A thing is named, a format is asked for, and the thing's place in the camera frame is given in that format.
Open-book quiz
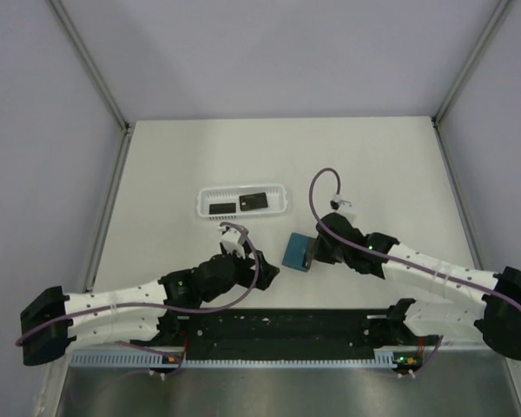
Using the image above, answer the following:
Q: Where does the aluminium frame post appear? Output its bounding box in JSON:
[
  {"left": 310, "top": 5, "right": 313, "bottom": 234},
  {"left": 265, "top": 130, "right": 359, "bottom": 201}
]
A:
[
  {"left": 432, "top": 0, "right": 516, "bottom": 127},
  {"left": 47, "top": 0, "right": 134, "bottom": 131}
]

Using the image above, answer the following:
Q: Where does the left aluminium frame post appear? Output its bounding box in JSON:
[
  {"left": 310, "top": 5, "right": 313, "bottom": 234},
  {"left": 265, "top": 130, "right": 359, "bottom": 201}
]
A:
[{"left": 47, "top": 0, "right": 134, "bottom": 131}]

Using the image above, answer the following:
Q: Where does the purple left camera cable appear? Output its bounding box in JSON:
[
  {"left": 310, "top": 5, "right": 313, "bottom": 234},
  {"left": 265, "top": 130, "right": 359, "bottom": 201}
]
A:
[{"left": 16, "top": 222, "right": 261, "bottom": 347}]

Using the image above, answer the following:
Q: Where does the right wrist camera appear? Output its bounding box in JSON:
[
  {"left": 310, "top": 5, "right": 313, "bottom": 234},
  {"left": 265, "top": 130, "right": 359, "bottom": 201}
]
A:
[{"left": 330, "top": 198, "right": 358, "bottom": 217}]

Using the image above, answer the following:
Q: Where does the white plastic basket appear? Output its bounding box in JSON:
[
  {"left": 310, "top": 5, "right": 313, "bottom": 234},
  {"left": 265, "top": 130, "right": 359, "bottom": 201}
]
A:
[{"left": 196, "top": 183, "right": 288, "bottom": 220}]

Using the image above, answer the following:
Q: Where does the grey slotted cable duct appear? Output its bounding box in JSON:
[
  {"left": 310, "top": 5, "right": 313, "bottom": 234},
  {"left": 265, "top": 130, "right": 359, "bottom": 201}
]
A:
[{"left": 69, "top": 349, "right": 422, "bottom": 370}]

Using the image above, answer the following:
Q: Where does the black card in basket left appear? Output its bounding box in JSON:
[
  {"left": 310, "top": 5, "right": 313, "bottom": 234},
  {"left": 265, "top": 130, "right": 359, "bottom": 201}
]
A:
[{"left": 208, "top": 202, "right": 236, "bottom": 215}]

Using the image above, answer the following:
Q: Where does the black card in basket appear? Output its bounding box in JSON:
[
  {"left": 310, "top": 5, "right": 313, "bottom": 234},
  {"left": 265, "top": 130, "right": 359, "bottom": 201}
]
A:
[
  {"left": 208, "top": 202, "right": 236, "bottom": 215},
  {"left": 239, "top": 192, "right": 268, "bottom": 212}
]

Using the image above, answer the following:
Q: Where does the blue leather card holder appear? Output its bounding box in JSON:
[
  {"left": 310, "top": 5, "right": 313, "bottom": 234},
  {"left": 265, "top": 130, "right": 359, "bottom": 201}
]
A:
[{"left": 281, "top": 232, "right": 309, "bottom": 272}]

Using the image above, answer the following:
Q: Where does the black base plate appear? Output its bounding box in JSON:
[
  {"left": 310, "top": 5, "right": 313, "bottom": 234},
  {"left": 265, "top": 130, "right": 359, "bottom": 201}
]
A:
[{"left": 129, "top": 307, "right": 444, "bottom": 361}]

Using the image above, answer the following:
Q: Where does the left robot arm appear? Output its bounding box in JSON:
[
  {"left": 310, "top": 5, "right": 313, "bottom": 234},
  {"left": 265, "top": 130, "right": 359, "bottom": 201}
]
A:
[{"left": 16, "top": 244, "right": 280, "bottom": 367}]

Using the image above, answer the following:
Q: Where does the black card in basket right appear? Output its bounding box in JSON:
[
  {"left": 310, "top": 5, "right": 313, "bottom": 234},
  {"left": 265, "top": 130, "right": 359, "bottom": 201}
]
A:
[{"left": 239, "top": 192, "right": 268, "bottom": 212}]

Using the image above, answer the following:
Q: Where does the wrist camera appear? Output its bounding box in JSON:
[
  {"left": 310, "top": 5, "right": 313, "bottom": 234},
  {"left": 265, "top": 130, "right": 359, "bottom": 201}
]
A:
[
  {"left": 330, "top": 198, "right": 358, "bottom": 217},
  {"left": 218, "top": 222, "right": 248, "bottom": 252}
]

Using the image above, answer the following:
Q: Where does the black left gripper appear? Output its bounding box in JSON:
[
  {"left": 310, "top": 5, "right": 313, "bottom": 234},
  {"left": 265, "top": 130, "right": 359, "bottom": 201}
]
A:
[{"left": 201, "top": 245, "right": 278, "bottom": 303}]

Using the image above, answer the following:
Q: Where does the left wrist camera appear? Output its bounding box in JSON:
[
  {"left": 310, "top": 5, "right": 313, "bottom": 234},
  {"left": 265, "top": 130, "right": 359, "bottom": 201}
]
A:
[{"left": 218, "top": 222, "right": 248, "bottom": 252}]

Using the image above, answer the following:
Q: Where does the right aluminium frame post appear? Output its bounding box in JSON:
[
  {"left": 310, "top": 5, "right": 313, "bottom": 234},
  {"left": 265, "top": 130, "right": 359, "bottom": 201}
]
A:
[{"left": 432, "top": 0, "right": 516, "bottom": 127}]

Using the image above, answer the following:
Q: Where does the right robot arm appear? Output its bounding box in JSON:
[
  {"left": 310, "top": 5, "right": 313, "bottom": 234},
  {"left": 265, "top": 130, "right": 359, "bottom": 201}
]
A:
[{"left": 313, "top": 212, "right": 521, "bottom": 361}]

